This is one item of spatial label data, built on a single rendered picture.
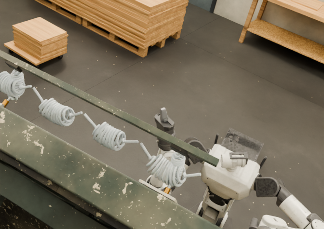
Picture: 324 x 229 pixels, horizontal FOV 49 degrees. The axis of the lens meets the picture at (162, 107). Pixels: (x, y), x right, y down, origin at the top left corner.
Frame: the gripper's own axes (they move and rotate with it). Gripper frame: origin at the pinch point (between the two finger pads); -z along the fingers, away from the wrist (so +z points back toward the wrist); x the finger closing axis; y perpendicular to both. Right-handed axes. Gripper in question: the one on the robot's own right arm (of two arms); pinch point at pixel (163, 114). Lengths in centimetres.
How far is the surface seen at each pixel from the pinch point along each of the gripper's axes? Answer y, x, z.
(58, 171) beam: 52, 46, -33
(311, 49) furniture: -390, -238, 181
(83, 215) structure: 50, 43, -11
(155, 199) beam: 35, 64, -29
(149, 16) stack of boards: -138, -299, 76
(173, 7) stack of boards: -189, -325, 85
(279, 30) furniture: -381, -303, 167
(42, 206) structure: 59, 34, -12
